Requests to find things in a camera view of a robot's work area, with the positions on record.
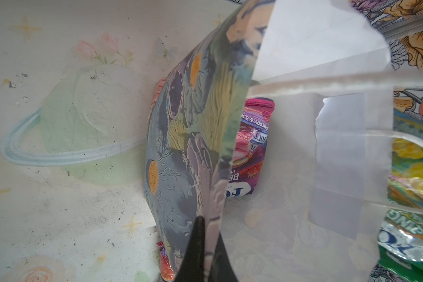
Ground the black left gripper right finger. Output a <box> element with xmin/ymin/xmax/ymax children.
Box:
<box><xmin>208</xmin><ymin>235</ymin><xmax>238</xmax><ymax>282</ymax></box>

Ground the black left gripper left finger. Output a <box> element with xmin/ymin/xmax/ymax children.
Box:
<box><xmin>175</xmin><ymin>216</ymin><xmax>205</xmax><ymax>282</ymax></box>

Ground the purple Fox's bag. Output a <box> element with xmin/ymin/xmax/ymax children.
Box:
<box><xmin>226</xmin><ymin>98</ymin><xmax>275</xmax><ymax>197</ymax></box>

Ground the green Fox's candy bag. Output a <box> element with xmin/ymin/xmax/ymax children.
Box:
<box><xmin>378</xmin><ymin>110</ymin><xmax>423</xmax><ymax>282</ymax></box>

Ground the floral paper gift bag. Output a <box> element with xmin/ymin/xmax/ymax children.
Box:
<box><xmin>145</xmin><ymin>1</ymin><xmax>423</xmax><ymax>282</ymax></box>

